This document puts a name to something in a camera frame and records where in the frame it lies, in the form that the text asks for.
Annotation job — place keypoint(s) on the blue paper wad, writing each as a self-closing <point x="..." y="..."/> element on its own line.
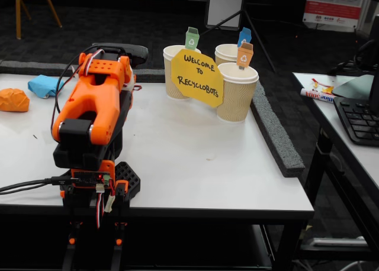
<point x="41" y="84"/>

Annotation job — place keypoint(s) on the orange and black robot arm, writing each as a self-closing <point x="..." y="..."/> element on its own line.
<point x="94" y="99"/>

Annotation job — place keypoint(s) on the black grid robot base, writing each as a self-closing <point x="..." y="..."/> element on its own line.
<point x="127" y="176"/>

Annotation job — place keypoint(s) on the paper cup with green label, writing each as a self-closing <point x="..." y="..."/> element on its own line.
<point x="173" y="75"/>

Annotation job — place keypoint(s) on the yellow welcome sign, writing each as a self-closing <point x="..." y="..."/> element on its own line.
<point x="195" y="81"/>

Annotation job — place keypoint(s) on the green recycling bin label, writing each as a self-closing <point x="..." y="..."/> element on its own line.
<point x="192" y="40"/>

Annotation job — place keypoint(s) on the long grey foam strip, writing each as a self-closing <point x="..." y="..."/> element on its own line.
<point x="278" y="135"/>
<point x="29" y="67"/>

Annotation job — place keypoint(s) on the paper cup with blue label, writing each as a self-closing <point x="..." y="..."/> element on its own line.
<point x="226" y="53"/>

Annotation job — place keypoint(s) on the orange controller board holder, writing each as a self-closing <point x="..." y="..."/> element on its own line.
<point x="89" y="177"/>

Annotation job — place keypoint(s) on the paper cup with orange label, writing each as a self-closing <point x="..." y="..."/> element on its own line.
<point x="237" y="99"/>

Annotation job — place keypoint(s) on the orange crumpled paper wad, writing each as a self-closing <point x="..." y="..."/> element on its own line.
<point x="14" y="101"/>

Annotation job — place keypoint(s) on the orange recycling bin label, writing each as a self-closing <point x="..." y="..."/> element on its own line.
<point x="244" y="56"/>

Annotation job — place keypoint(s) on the white board panel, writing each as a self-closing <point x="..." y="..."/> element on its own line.
<point x="225" y="4"/>

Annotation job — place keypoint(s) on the blue recycling bin label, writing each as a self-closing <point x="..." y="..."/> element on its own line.
<point x="244" y="35"/>

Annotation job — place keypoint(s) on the white power connector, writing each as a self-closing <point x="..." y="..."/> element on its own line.
<point x="109" y="204"/>

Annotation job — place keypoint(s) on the black tripod stand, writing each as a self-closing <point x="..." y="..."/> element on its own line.
<point x="257" y="37"/>

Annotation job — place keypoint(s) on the black table clamp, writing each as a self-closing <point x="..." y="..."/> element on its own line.
<point x="118" y="241"/>
<point x="71" y="240"/>

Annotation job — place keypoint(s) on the white red marker pen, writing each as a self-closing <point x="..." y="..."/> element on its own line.
<point x="316" y="95"/>

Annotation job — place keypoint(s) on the yellow and red wrapper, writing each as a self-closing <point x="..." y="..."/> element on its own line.
<point x="328" y="90"/>

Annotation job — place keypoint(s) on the white and red poster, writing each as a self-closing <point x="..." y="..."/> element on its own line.
<point x="331" y="7"/>

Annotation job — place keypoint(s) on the black keyboard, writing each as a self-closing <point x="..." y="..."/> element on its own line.
<point x="358" y="123"/>

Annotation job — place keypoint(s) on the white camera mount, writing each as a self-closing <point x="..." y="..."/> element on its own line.
<point x="131" y="86"/>

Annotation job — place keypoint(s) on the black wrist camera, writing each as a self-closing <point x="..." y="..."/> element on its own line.
<point x="136" y="53"/>

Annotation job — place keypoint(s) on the black work table frame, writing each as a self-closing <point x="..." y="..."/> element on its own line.
<point x="207" y="216"/>

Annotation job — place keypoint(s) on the black side table frame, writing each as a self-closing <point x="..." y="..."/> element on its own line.
<point x="321" y="164"/>

